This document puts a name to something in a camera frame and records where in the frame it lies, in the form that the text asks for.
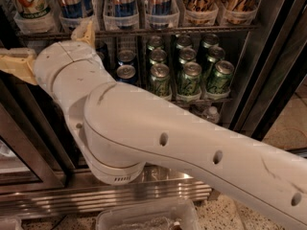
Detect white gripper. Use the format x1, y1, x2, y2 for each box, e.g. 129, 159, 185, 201
0, 18, 100, 91

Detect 7up can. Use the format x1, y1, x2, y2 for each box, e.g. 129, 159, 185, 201
12, 0, 51, 19

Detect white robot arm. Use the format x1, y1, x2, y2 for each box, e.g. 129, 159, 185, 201
0, 21, 307, 230

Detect Red Bull can left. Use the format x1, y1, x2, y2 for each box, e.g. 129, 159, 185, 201
58, 0, 94, 19

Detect blue pepsi can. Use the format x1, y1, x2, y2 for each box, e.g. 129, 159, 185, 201
116, 65, 137, 84
116, 50, 137, 66

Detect blue Pepsi can front right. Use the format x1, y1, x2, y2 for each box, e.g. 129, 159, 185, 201
116, 65, 137, 84

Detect Red Bull can middle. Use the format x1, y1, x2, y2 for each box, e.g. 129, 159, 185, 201
109, 0, 137, 18

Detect green can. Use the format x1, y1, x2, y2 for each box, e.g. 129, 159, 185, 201
202, 46, 225, 79
149, 49, 167, 65
178, 47, 197, 64
149, 63, 170, 97
206, 60, 234, 94
177, 62, 201, 96

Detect green can front left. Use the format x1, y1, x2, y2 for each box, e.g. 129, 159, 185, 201
149, 63, 170, 97

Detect green can front middle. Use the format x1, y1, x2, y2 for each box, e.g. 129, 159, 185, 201
177, 62, 201, 96

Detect green can front right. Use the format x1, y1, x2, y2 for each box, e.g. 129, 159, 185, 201
206, 60, 234, 94

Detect stainless steel fridge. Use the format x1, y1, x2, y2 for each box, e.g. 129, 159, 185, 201
0, 0, 307, 220

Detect fridge glass door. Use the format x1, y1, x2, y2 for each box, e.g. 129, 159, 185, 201
222, 0, 307, 154

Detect water bottle right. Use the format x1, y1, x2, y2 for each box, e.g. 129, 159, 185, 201
201, 106, 220, 124

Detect clear plastic bin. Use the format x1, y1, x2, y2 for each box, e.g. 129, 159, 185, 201
95, 198, 201, 230

